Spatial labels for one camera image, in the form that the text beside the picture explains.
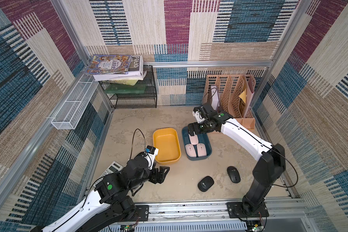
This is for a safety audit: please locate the teal plastic storage box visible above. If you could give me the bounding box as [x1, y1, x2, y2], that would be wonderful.
[181, 127, 212, 161]

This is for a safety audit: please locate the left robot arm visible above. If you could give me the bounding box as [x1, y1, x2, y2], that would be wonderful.
[32, 152, 170, 232]

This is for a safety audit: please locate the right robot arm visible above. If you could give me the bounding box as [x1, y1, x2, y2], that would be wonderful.
[188, 103, 286, 216]

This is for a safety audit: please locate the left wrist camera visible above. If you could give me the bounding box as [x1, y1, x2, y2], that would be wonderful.
[144, 146, 159, 170]

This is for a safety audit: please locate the black wire shelf rack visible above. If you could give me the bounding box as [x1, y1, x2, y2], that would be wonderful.
[99, 65, 158, 109]

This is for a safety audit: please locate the white wire mesh basket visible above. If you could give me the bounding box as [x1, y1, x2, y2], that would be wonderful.
[51, 81, 98, 130]

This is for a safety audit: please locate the colourful picture book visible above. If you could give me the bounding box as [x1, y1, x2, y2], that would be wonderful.
[85, 55, 132, 75]

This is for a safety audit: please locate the black mouse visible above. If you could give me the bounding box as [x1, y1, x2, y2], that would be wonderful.
[227, 166, 241, 184]
[198, 176, 214, 192]

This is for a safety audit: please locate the yellow paper in organizer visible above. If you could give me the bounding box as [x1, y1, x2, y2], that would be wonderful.
[239, 89, 247, 104]

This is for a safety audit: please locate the green folder on shelf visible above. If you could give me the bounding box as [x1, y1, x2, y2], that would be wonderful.
[104, 84, 146, 94]

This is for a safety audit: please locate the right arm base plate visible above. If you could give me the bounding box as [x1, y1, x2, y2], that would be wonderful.
[226, 202, 269, 219]

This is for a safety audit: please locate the black mouse right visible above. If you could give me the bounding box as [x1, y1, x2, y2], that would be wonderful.
[227, 166, 241, 184]

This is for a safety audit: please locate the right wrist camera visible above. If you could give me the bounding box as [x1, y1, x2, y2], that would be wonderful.
[192, 106, 206, 124]

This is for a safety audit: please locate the black and white folio book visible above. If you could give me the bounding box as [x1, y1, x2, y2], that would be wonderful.
[92, 55, 147, 81]

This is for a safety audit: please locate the pink mouse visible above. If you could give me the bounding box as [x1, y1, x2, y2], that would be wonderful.
[185, 144, 197, 158]
[189, 134, 199, 146]
[196, 143, 207, 157]

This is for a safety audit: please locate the pink desktop file organizer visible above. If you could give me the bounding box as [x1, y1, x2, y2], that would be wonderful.
[202, 74, 256, 130]

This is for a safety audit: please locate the white box in organizer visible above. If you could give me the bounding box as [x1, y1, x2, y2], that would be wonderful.
[210, 85, 219, 111]

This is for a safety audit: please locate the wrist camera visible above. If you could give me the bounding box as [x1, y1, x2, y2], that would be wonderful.
[192, 106, 206, 124]
[144, 146, 159, 170]

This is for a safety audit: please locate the black mouse centre front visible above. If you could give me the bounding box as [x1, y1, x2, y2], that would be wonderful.
[198, 176, 214, 192]

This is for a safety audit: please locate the yellow plastic storage box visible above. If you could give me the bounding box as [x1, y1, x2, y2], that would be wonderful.
[153, 128, 181, 164]

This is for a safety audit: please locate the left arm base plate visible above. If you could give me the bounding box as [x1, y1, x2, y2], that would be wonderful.
[131, 205, 149, 222]

